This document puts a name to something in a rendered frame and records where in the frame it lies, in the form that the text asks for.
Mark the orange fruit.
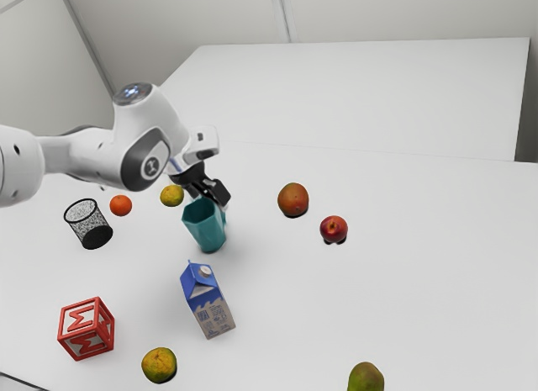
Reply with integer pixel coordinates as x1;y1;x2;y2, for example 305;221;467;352
109;194;134;218

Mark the red-green mango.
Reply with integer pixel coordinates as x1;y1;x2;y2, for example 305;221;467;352
277;182;310;219

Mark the red letter block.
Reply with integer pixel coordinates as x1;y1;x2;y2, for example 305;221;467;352
56;296;116;362

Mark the blue milk carton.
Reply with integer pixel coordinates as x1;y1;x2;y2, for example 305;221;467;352
179;259;237;341

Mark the red peach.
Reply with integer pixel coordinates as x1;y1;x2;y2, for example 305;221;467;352
319;214;349;245

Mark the teal faceted mug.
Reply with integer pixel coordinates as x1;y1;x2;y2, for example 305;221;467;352
181;196;229;254

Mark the green mango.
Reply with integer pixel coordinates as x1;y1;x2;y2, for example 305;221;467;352
346;361;386;391

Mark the small yellow-green citrus fruit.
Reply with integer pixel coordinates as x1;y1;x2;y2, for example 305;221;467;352
159;183;186;209

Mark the black mesh pen holder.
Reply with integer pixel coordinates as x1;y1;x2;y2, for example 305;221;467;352
63;198;114;251

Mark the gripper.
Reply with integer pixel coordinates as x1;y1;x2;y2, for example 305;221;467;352
169;162;233;209

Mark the large yellow-green citrus fruit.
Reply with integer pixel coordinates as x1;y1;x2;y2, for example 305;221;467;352
140;346;178;384

